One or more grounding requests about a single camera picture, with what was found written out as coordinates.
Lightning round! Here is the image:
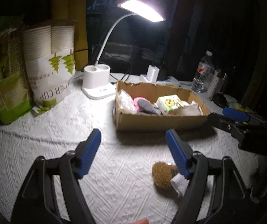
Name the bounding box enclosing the white sock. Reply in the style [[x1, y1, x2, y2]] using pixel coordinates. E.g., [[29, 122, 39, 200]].
[[170, 173, 189, 197]]

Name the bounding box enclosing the white paper towel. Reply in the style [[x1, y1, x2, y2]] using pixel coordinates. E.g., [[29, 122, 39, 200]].
[[170, 101, 203, 116]]

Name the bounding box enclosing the brown plush toy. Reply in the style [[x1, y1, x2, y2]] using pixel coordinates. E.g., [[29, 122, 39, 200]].
[[152, 162, 178, 190]]

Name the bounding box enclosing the green tissue pack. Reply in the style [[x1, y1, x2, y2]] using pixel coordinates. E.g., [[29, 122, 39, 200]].
[[156, 95, 185, 115]]

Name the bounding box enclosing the grey sock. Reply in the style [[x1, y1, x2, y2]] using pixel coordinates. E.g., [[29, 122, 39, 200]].
[[138, 99, 161, 115]]

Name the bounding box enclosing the pink plush toy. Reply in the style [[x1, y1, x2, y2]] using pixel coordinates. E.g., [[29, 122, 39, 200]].
[[133, 97, 144, 112]]

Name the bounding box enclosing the yellow wet wipes pack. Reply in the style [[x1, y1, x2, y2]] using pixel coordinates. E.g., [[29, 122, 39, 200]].
[[229, 102, 251, 113]]

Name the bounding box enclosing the black round object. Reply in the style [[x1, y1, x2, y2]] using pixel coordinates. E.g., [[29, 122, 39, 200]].
[[212, 93, 227, 108]]

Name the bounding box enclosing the white perforated organizer basket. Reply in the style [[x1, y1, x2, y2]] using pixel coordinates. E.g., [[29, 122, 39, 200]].
[[207, 70, 225, 96]]

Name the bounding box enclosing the clear water bottle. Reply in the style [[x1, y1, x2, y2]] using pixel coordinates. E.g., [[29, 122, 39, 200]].
[[191, 51, 214, 93]]

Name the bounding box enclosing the white tablecloth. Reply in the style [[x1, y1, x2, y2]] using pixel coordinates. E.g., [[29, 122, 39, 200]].
[[0, 77, 258, 223]]

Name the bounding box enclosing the white power strip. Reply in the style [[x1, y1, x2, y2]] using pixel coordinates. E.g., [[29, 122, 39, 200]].
[[139, 74, 181, 85]]

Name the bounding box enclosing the white charger plug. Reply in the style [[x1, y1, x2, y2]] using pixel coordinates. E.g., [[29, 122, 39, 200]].
[[146, 65, 160, 83]]

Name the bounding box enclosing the brown cardboard box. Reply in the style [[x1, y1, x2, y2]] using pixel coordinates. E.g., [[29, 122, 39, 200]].
[[115, 81, 210, 131]]

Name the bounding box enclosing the green paper cup pack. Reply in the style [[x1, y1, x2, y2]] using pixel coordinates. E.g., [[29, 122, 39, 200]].
[[0, 28, 33, 124]]

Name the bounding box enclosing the white desk lamp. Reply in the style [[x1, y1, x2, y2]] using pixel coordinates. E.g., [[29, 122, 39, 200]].
[[81, 0, 165, 100]]

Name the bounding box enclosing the white paper cup pack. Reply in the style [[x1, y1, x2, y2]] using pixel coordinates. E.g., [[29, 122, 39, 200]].
[[23, 25, 76, 114]]

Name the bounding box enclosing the yellow curtain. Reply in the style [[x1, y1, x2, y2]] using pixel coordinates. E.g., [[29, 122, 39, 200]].
[[52, 0, 88, 71]]

